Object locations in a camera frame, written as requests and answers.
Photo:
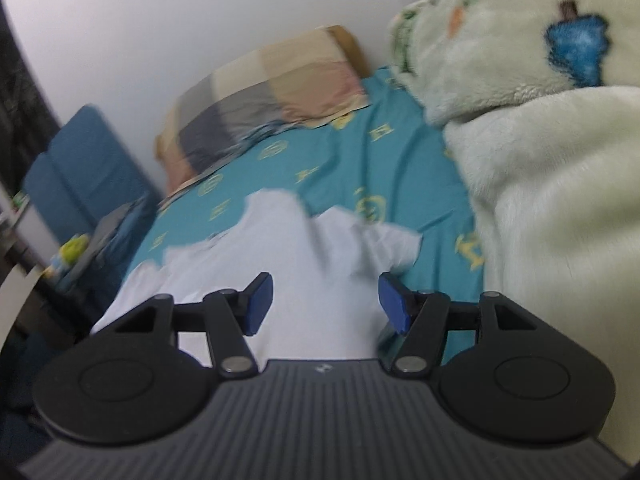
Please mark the checked pillow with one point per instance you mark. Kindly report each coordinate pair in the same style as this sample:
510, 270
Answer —
260, 85

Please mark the blue covered chair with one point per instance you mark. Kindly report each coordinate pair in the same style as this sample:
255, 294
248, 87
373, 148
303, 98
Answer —
44, 195
105, 160

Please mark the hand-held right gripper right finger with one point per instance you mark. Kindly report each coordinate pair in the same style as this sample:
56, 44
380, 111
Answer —
392, 305

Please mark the white t-shirt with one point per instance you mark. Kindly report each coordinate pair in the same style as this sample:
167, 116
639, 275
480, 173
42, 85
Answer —
300, 260

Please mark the dark table with white apron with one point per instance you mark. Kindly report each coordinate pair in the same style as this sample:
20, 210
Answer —
20, 295

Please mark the yellow-green plush toy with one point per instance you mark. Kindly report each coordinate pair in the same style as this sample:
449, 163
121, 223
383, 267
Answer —
72, 252

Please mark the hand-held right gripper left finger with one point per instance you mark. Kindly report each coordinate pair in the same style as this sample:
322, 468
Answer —
257, 305

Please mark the grey cloth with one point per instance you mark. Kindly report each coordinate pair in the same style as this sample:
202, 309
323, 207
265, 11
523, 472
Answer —
114, 230

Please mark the dark window with metal grille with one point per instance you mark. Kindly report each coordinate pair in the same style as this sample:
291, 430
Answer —
20, 100

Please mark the teal bed sheet yellow print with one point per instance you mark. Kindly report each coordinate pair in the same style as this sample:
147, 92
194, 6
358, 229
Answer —
325, 160

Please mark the brown cushion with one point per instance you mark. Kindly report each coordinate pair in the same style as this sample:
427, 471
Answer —
352, 47

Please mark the pale green fleece blanket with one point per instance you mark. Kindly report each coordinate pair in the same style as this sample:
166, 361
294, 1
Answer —
550, 160

